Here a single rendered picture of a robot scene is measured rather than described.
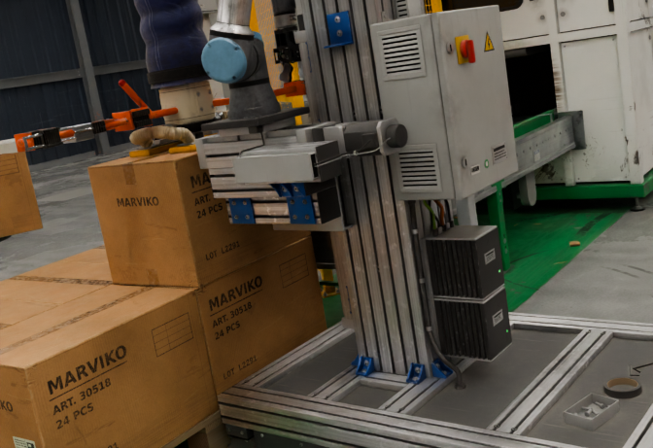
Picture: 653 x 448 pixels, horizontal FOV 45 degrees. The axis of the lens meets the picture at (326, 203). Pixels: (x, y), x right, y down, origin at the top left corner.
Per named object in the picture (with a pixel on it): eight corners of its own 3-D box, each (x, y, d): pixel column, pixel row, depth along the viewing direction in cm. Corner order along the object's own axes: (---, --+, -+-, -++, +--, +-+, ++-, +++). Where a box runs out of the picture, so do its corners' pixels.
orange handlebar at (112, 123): (233, 102, 292) (231, 92, 291) (298, 93, 274) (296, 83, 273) (14, 151, 218) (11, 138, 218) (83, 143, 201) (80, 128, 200)
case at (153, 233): (229, 234, 313) (210, 134, 306) (311, 234, 290) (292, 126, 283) (112, 284, 265) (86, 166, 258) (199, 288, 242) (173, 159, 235)
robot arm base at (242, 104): (292, 109, 227) (286, 74, 225) (256, 117, 216) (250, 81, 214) (254, 113, 237) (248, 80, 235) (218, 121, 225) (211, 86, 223)
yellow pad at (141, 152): (199, 139, 293) (196, 125, 292) (219, 137, 287) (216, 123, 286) (129, 157, 266) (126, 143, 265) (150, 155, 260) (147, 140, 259)
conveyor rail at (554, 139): (567, 147, 471) (564, 116, 467) (575, 147, 468) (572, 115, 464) (351, 266, 291) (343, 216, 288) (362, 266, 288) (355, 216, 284)
